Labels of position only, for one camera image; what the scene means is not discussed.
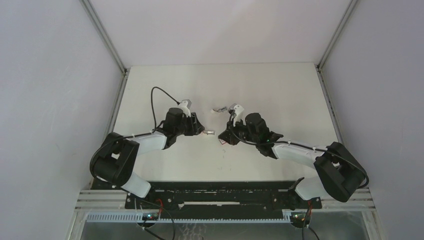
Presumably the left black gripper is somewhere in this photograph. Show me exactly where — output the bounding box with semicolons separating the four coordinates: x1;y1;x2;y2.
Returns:
174;112;204;137

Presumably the pink stapler top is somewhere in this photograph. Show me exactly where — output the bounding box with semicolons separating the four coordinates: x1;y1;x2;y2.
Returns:
203;130;216;136

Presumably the white cable duct strip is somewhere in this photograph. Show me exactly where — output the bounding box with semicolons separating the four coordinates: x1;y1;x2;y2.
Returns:
85;212;292;224

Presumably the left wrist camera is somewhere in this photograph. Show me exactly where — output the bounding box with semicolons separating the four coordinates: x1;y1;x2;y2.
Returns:
177;99;192;117

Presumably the white stapler base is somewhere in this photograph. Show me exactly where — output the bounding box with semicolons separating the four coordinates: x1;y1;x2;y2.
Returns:
211;106;228;114

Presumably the front aluminium rail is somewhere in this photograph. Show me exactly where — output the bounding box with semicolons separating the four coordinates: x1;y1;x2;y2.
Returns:
75;190;376;212

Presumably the left aluminium frame post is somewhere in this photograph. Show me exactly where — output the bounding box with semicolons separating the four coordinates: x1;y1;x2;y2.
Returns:
79;0;127;75

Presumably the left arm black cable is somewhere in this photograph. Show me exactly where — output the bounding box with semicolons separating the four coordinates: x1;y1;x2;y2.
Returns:
89;86;181;181

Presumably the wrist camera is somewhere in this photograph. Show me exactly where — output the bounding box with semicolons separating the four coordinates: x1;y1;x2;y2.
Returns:
228;103;245;127
177;99;192;117

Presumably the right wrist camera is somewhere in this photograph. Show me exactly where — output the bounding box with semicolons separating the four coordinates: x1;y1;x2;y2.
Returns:
228;103;245;127

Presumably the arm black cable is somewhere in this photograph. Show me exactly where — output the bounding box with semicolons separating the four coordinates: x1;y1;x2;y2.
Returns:
228;112;370;190
89;86;181;181

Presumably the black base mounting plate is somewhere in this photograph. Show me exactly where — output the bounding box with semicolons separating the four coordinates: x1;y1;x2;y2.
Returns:
124;178;323;221

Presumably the right controller board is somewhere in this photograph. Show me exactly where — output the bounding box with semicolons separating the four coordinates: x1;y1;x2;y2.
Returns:
292;214;308;222

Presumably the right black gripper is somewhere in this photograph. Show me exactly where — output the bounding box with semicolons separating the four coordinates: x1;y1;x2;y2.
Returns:
219;117;259;146

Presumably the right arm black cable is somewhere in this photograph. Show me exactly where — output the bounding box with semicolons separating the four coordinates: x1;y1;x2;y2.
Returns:
228;112;370;190

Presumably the aluminium frame post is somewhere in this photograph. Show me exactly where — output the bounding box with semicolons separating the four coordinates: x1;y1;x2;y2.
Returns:
316;0;360;72
79;0;127;75

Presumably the controller board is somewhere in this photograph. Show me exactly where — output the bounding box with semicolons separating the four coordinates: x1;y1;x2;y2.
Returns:
142;213;160;221
292;214;308;222

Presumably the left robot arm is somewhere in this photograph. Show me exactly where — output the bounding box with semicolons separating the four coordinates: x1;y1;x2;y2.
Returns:
89;107;205;209

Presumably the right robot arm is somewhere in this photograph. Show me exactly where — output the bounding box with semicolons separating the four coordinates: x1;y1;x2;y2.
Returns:
218;113;370;208

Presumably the left controller board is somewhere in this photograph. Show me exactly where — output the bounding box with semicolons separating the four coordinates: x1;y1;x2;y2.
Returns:
142;213;160;221

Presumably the right aluminium frame post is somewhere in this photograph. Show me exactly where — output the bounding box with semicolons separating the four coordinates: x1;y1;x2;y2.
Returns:
316;0;360;72

